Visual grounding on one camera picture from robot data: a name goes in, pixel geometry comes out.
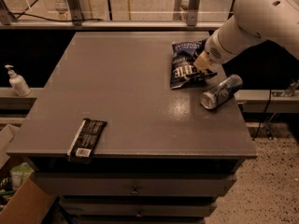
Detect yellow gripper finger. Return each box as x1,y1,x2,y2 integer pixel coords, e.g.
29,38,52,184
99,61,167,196
193,50,212,71

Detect blue Kettle chip bag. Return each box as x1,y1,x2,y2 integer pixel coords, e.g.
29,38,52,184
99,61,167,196
170,39,217,90

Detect Red Bull can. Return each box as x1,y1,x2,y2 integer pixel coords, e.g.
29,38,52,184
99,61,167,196
200,75,243,110

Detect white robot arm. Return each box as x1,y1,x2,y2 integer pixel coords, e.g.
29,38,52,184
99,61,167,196
194,0,299,70

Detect grey drawer cabinet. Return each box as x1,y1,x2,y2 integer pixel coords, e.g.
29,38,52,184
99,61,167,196
8,32,256,224

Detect grey metal railing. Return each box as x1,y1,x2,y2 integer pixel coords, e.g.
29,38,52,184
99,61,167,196
0,0,233,31

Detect black snack bar wrapper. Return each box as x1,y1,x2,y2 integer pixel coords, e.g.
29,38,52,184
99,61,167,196
67,119,107,164

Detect top drawer knob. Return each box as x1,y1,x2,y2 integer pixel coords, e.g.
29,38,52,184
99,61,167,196
130,186,140,196

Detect drawer knob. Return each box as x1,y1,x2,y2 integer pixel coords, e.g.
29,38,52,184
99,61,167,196
135,210,144,218
130,186,140,196

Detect white pump dispenser bottle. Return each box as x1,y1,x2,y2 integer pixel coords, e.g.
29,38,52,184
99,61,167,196
5,64,31,97

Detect brown cardboard box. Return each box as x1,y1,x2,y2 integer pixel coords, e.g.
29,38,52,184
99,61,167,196
0,124,56,224

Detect black cable at right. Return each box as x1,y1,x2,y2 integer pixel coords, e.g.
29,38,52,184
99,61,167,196
251,89,273,142

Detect black cable on ledge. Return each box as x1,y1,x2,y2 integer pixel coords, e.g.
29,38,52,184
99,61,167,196
8,11,104,23

